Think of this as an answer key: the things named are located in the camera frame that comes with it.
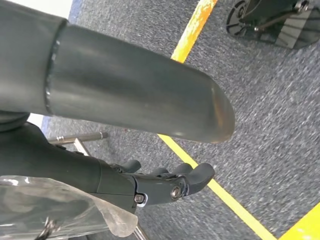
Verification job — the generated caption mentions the stainless steel workbench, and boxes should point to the stainless steel workbench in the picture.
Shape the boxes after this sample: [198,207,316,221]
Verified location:
[47,131,149,240]

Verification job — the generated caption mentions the black right robot foot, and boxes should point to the black right robot foot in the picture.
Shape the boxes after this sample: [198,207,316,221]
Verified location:
[226,0,320,51]

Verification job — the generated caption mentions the worn yellow floor tape square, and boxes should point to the worn yellow floor tape square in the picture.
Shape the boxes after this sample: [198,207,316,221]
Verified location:
[157,0,320,240]

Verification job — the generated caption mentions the clear plastic film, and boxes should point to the clear plastic film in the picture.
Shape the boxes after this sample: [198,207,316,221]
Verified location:
[0,174,139,240]

